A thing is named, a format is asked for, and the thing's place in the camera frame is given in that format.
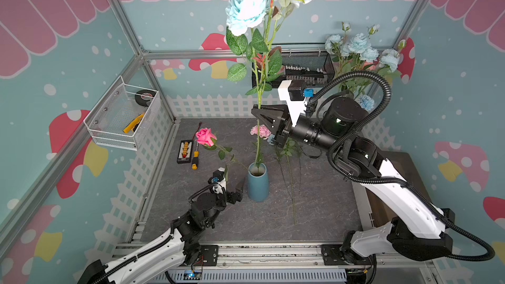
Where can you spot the white blue rose stem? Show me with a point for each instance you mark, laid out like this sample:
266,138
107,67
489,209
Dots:
251,28

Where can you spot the black tape roll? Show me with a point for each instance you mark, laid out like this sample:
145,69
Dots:
144,97

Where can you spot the green circuit board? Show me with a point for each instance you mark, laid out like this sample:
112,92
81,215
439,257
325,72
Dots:
192,275

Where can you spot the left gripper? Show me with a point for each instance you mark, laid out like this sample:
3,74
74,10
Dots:
233,197

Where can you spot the light blue rose bouquet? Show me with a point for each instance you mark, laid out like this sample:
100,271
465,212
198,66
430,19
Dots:
355,52

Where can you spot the yellow black screwdriver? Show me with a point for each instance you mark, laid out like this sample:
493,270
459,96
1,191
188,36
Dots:
195,158

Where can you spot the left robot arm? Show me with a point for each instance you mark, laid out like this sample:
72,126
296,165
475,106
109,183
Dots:
178,245

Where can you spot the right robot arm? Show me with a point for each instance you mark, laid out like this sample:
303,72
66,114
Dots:
359,160

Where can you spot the pink carnation stem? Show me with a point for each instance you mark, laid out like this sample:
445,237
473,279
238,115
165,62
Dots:
263,135

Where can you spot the light blue rose stem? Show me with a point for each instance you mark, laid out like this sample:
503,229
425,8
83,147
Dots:
288,158

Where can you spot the teal ceramic vase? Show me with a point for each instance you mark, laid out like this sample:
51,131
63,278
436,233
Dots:
258,182

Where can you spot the black wire mesh basket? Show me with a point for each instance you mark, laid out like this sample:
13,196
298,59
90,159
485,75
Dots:
315,68

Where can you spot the white wire mesh basket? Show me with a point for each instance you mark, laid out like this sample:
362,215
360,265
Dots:
114,111

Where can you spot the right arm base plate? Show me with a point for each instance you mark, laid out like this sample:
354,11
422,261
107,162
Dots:
334,255

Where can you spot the pink rose stem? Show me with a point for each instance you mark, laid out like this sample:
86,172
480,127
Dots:
209,141

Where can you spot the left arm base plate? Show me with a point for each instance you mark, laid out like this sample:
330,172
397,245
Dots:
207,256

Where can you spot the socket bit set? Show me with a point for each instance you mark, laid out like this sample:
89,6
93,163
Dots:
313,78

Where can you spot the yellow utility knife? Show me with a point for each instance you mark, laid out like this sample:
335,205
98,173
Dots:
133,125

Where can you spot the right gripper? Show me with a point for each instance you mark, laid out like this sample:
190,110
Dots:
279,123

